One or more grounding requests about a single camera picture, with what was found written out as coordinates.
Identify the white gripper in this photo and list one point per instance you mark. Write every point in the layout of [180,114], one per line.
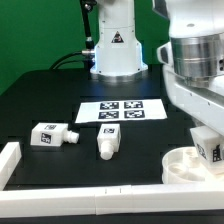
[204,104]

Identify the white round stool seat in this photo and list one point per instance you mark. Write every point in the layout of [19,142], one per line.
[182,165]

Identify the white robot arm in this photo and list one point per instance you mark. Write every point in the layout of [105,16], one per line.
[193,59]

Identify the white marker paper sheet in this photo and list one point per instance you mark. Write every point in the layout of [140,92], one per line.
[109,111]

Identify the white front barrier wall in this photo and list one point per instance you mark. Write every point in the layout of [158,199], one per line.
[111,200]

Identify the white barrier wall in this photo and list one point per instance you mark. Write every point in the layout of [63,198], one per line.
[111,200]
[9,158]

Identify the white left barrier wall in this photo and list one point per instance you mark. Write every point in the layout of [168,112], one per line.
[9,158]

